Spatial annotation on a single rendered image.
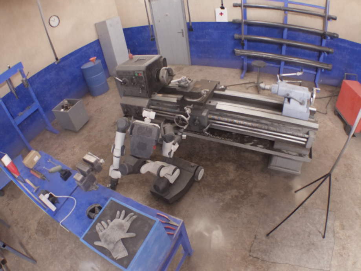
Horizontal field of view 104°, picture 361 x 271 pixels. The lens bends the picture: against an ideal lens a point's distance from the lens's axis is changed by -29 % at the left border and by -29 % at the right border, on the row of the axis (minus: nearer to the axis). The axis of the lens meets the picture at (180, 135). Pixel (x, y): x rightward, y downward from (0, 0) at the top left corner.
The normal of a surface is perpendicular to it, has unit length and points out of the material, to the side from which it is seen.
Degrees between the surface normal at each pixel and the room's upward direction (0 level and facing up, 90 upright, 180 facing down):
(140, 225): 0
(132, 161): 6
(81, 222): 0
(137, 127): 60
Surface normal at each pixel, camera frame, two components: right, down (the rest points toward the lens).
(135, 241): -0.13, -0.75
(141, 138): 0.07, 0.41
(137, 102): -0.34, -0.29
